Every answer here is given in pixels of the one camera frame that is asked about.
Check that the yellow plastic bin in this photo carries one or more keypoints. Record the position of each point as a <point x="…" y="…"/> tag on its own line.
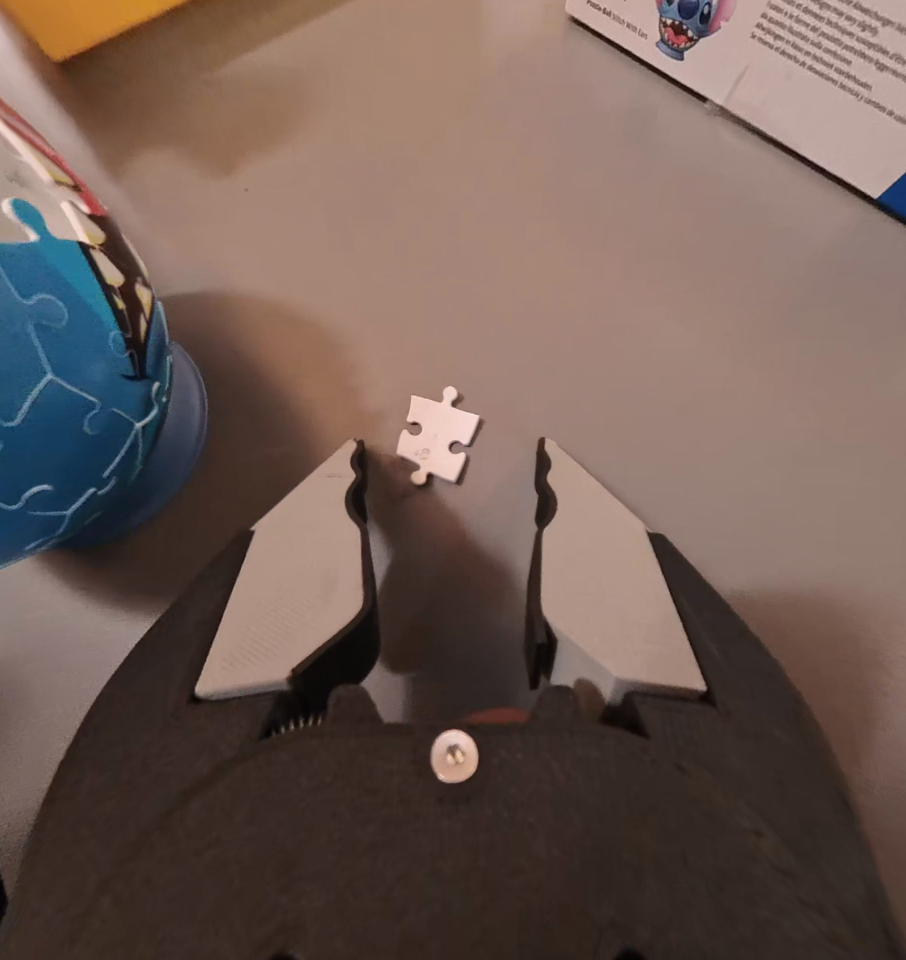
<point x="85" y="26"/>

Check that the white puzzle piece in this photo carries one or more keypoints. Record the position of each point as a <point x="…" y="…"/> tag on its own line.
<point x="438" y="435"/>

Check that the white blue puzzle box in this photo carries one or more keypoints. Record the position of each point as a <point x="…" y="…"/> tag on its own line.
<point x="797" y="75"/>

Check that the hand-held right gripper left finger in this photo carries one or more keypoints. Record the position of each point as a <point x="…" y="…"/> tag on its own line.
<point x="295" y="600"/>

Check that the person's right hand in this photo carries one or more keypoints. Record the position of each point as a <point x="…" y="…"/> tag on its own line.
<point x="501" y="715"/>

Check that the blue puzzle ball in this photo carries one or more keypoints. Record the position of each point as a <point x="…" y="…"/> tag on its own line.
<point x="40" y="375"/>

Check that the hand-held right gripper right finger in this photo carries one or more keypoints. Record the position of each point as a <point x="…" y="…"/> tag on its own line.
<point x="618" y="600"/>

